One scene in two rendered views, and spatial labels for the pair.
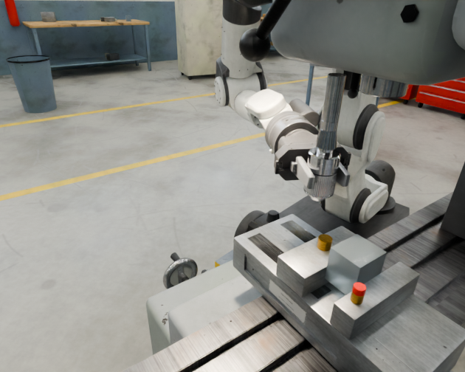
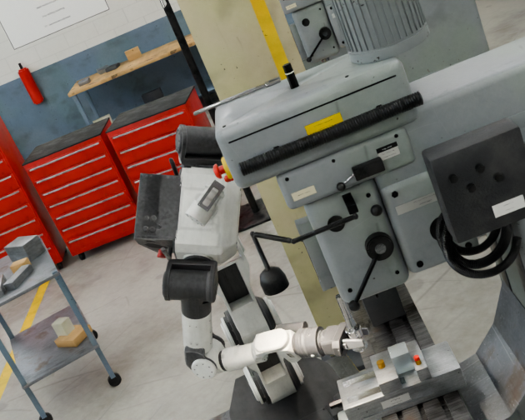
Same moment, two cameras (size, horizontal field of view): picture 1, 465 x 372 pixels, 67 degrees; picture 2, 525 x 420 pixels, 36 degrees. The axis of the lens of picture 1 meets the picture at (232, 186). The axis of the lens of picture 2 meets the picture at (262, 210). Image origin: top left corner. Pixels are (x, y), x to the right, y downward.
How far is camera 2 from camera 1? 1.91 m
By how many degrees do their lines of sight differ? 45
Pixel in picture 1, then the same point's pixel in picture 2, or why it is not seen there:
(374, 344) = (437, 370)
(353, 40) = (384, 284)
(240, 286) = not seen: outside the picture
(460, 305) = (427, 342)
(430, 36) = (403, 273)
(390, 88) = not seen: hidden behind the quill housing
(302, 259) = (386, 376)
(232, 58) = (206, 339)
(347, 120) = (257, 320)
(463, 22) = (415, 269)
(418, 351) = (446, 358)
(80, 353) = not seen: outside the picture
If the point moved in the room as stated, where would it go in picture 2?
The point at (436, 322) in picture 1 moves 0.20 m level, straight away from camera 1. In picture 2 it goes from (437, 347) to (406, 322)
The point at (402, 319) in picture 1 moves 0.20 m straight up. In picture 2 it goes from (430, 357) to (409, 302)
